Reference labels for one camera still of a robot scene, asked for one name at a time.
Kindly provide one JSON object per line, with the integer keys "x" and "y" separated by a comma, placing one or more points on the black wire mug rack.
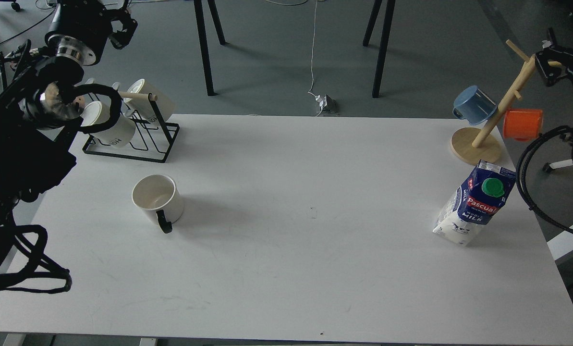
{"x": 153, "y": 140}

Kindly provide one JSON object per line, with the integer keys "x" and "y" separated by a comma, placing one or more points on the orange mug on tree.
{"x": 522, "y": 124}

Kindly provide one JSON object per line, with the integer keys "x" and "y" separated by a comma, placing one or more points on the white mug with black handle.
{"x": 159, "y": 199}

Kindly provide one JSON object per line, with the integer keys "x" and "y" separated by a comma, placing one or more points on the blue mug on tree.
{"x": 474, "y": 105}

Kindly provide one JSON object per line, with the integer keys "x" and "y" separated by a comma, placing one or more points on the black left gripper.
{"x": 80, "y": 30}

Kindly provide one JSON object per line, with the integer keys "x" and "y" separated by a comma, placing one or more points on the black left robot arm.
{"x": 41, "y": 111}

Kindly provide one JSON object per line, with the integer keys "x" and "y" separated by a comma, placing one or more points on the grey floor power socket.
{"x": 326, "y": 104}

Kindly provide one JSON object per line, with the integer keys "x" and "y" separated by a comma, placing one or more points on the wooden mug tree stand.
{"x": 472, "y": 144}

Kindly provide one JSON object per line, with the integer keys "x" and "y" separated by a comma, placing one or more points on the blue white milk carton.
{"x": 482, "y": 194}

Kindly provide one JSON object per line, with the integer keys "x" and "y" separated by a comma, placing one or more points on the white chair base leg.
{"x": 548, "y": 167}

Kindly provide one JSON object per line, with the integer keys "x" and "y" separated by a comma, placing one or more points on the white mug on rack front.
{"x": 117, "y": 136}

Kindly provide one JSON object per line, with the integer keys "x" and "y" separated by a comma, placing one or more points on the black table legs right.
{"x": 385, "y": 35}

